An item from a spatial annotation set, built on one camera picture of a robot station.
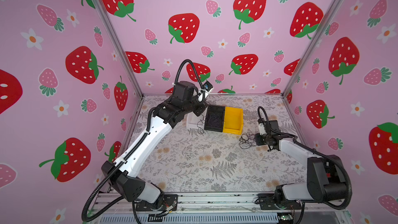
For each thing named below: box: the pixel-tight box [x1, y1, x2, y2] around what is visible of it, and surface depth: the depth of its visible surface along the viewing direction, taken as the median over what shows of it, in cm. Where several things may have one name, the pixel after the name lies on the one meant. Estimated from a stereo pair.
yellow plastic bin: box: [222, 106, 244, 136], surface depth 106 cm
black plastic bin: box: [204, 104, 226, 133], surface depth 105 cm
